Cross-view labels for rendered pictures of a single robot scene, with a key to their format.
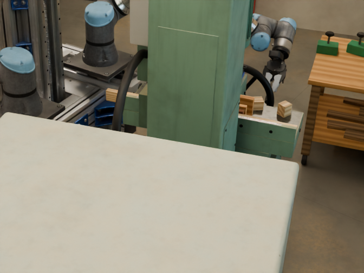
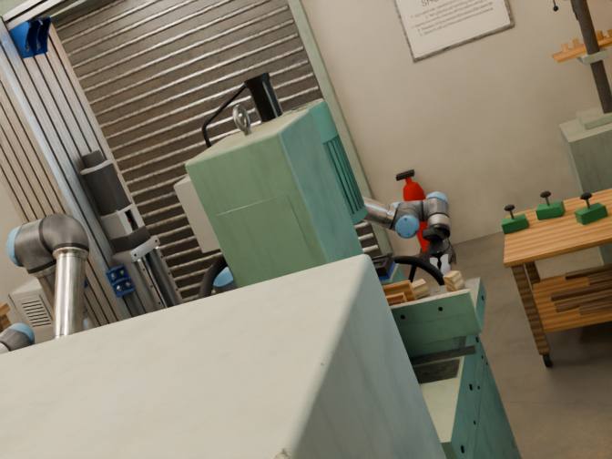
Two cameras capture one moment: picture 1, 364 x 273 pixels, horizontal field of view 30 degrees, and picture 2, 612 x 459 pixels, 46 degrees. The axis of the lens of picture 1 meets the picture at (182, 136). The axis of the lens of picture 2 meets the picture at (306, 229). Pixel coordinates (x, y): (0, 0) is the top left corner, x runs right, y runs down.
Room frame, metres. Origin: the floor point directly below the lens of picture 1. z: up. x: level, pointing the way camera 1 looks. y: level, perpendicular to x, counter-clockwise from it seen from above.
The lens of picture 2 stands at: (0.21, -0.26, 1.67)
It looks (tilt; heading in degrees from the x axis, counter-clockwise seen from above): 14 degrees down; 7
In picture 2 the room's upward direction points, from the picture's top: 22 degrees counter-clockwise
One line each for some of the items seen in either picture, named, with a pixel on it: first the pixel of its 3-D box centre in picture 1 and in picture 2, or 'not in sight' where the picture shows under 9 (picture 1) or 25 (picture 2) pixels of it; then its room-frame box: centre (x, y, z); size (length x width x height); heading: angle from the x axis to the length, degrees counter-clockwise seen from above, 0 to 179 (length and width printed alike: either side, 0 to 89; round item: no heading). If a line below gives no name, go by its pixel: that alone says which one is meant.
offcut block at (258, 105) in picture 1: (257, 103); (419, 288); (2.07, -0.26, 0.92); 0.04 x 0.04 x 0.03; 9
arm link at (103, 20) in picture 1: (99, 21); (229, 279); (2.56, 0.35, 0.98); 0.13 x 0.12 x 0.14; 172
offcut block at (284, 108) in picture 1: (284, 109); (453, 280); (2.03, -0.35, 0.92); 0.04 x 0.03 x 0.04; 131
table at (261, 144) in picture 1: (216, 111); (377, 318); (2.08, -0.12, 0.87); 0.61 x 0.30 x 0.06; 74
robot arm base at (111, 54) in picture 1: (100, 47); not in sight; (2.55, 0.36, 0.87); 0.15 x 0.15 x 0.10
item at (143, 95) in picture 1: (155, 108); not in sight; (1.83, 0.09, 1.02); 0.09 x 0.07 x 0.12; 74
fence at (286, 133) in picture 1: (206, 117); (360, 324); (1.94, -0.08, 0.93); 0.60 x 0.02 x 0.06; 74
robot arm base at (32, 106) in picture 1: (20, 98); not in sight; (2.11, 0.59, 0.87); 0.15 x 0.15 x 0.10
